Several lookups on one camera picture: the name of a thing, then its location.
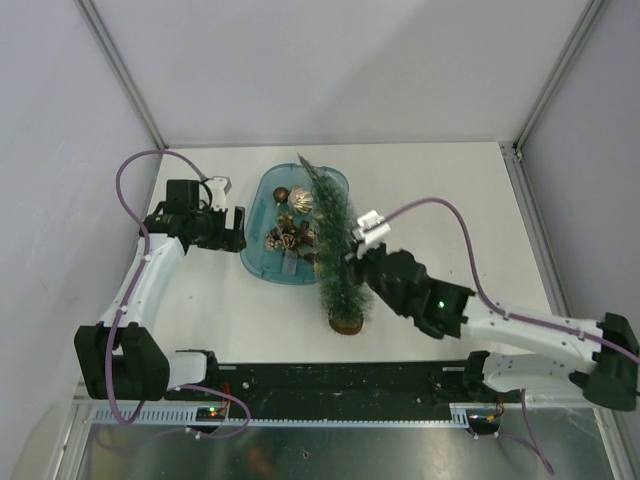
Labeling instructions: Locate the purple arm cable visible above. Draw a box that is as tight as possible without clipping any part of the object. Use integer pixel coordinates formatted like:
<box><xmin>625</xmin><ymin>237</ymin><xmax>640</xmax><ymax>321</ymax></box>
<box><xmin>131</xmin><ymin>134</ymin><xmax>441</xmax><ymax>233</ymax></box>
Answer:
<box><xmin>384</xmin><ymin>197</ymin><xmax>640</xmax><ymax>366</ymax></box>
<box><xmin>94</xmin><ymin>149</ymin><xmax>251</xmax><ymax>441</ymax></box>

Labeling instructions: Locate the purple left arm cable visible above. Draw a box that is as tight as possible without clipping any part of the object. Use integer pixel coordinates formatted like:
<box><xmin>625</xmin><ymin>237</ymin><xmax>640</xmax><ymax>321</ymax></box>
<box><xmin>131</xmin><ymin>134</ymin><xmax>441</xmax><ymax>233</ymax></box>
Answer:
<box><xmin>94</xmin><ymin>149</ymin><xmax>251</xmax><ymax>441</ymax></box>

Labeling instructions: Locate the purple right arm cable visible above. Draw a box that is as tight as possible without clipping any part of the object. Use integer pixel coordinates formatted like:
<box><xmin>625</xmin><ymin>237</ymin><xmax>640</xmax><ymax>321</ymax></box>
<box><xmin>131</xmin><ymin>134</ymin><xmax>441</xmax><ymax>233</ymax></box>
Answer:
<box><xmin>384</xmin><ymin>197</ymin><xmax>640</xmax><ymax>366</ymax></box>

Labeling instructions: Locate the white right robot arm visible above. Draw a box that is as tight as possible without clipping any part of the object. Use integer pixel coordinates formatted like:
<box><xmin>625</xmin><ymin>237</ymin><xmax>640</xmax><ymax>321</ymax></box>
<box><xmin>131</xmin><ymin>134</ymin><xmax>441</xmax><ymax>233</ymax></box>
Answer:
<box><xmin>343</xmin><ymin>245</ymin><xmax>639</xmax><ymax>412</ymax></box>

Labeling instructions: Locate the small green christmas tree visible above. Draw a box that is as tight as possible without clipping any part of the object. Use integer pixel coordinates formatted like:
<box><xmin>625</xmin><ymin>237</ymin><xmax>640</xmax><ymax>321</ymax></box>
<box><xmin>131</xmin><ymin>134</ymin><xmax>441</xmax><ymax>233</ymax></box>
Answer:
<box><xmin>298</xmin><ymin>156</ymin><xmax>372</xmax><ymax>336</ymax></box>

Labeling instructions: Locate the grey slotted cable duct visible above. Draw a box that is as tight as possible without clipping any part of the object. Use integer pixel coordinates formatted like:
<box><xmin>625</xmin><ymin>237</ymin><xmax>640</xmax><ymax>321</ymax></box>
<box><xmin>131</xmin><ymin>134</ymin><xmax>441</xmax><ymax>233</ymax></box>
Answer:
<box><xmin>89</xmin><ymin>402</ymin><xmax>501</xmax><ymax>429</ymax></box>

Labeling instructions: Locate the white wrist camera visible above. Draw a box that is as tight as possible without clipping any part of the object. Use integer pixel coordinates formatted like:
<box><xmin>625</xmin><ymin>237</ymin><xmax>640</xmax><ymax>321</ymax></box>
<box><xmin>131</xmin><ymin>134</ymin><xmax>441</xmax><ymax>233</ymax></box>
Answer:
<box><xmin>353</xmin><ymin>210</ymin><xmax>391</xmax><ymax>247</ymax></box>
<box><xmin>200</xmin><ymin>176</ymin><xmax>232</xmax><ymax>211</ymax></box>

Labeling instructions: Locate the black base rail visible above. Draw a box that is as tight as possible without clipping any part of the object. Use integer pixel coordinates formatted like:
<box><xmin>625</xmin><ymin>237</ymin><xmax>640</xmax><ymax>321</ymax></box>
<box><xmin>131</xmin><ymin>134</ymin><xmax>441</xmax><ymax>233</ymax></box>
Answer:
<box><xmin>165</xmin><ymin>351</ymin><xmax>520</xmax><ymax>414</ymax></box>

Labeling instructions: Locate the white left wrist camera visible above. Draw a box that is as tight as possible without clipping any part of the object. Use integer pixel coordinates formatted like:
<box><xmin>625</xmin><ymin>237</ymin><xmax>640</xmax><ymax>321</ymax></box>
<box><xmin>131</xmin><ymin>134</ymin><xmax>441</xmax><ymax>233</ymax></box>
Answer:
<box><xmin>200</xmin><ymin>176</ymin><xmax>232</xmax><ymax>211</ymax></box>

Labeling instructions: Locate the silver ribbed bauble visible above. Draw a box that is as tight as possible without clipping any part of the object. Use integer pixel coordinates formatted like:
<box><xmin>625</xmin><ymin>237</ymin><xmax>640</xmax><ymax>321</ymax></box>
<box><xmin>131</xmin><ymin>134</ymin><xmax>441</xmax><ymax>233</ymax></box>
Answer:
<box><xmin>287</xmin><ymin>186</ymin><xmax>313</xmax><ymax>216</ymax></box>

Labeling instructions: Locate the clear battery box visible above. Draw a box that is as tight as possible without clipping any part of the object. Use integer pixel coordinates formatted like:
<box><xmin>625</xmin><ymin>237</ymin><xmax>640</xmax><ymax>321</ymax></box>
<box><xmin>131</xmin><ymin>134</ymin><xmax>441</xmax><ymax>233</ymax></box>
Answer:
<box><xmin>281</xmin><ymin>250</ymin><xmax>298</xmax><ymax>276</ymax></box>

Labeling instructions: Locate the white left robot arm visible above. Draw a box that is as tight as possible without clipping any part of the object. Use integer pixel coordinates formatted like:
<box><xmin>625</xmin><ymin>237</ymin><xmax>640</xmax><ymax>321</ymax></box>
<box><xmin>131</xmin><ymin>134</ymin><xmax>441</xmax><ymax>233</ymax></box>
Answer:
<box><xmin>74</xmin><ymin>202</ymin><xmax>246</xmax><ymax>401</ymax></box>

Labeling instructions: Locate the snowy pine cone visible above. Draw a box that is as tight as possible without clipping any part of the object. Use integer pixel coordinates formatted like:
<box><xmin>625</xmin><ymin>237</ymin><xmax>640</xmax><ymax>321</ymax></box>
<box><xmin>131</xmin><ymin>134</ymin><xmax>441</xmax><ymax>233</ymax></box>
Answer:
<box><xmin>265</xmin><ymin>228</ymin><xmax>286</xmax><ymax>251</ymax></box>

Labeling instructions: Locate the brown ribbon bow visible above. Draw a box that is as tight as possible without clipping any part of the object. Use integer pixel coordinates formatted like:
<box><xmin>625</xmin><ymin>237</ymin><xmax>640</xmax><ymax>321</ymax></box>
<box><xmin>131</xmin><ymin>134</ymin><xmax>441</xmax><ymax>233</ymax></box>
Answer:
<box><xmin>282</xmin><ymin>220</ymin><xmax>315</xmax><ymax>250</ymax></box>

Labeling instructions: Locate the dark brown bauble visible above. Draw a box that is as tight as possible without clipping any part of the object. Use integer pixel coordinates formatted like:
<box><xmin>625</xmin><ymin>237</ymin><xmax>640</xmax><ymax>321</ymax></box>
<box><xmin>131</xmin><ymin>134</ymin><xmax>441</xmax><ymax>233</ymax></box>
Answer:
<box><xmin>273</xmin><ymin>187</ymin><xmax>290</xmax><ymax>205</ymax></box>

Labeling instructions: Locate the teal plastic tray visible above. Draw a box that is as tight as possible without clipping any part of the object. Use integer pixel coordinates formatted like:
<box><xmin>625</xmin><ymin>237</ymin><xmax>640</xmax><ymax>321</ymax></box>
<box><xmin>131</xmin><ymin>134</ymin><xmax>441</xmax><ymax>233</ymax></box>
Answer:
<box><xmin>241</xmin><ymin>163</ymin><xmax>317</xmax><ymax>286</ymax></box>

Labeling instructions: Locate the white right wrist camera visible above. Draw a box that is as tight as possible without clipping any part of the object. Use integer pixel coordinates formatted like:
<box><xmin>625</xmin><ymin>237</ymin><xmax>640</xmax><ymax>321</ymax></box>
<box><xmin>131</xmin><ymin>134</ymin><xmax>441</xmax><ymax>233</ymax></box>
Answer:
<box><xmin>353</xmin><ymin>210</ymin><xmax>391</xmax><ymax>247</ymax></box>

